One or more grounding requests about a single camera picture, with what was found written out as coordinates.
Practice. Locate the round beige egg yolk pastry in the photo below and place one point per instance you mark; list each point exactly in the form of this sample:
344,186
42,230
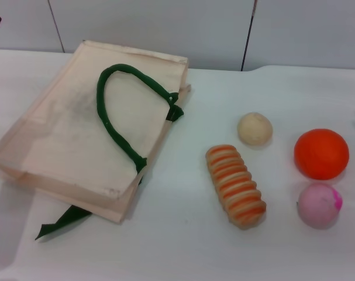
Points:
254,131

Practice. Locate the orange striped bread loaf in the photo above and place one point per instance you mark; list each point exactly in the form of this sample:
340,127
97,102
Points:
235,187

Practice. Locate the orange fruit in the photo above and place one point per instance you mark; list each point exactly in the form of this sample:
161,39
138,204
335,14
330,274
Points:
321,153

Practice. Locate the pink peach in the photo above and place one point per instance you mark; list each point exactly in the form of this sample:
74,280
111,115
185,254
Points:
319,206

